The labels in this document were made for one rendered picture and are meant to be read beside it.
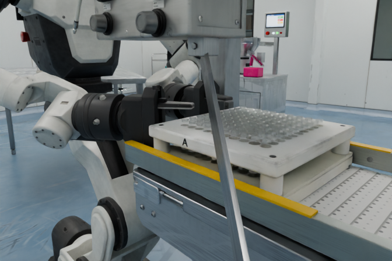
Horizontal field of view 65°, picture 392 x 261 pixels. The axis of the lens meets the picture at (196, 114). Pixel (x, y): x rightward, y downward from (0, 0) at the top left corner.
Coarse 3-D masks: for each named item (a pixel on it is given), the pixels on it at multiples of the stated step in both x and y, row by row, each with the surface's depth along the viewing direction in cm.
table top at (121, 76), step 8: (16, 72) 231; (24, 72) 231; (32, 72) 231; (120, 72) 231; (128, 72) 231; (104, 80) 182; (112, 80) 183; (120, 80) 185; (128, 80) 187; (136, 80) 188; (144, 80) 190
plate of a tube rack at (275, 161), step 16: (160, 128) 49; (176, 128) 49; (192, 128) 49; (320, 128) 49; (336, 128) 49; (352, 128) 50; (176, 144) 47; (192, 144) 44; (208, 144) 42; (240, 144) 41; (288, 144) 41; (304, 144) 41; (320, 144) 42; (336, 144) 46; (240, 160) 38; (256, 160) 36; (272, 160) 35; (288, 160) 36; (304, 160) 39; (272, 176) 35
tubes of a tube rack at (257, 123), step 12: (204, 120) 52; (228, 120) 50; (240, 120) 51; (252, 120) 52; (264, 120) 52; (276, 120) 50; (288, 120) 50; (300, 120) 51; (240, 132) 44; (252, 132) 43; (264, 132) 46; (276, 132) 44
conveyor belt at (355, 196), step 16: (336, 176) 48; (352, 176) 48; (368, 176) 48; (384, 176) 48; (320, 192) 43; (336, 192) 43; (352, 192) 43; (368, 192) 43; (384, 192) 43; (320, 208) 39; (336, 208) 39; (352, 208) 39; (368, 208) 39; (384, 208) 39; (352, 224) 35; (368, 224) 35; (384, 224) 35
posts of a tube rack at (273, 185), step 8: (160, 144) 51; (168, 144) 51; (344, 144) 50; (168, 152) 51; (336, 152) 51; (344, 152) 50; (264, 176) 36; (264, 184) 36; (272, 184) 36; (280, 184) 36; (272, 192) 36; (280, 192) 36
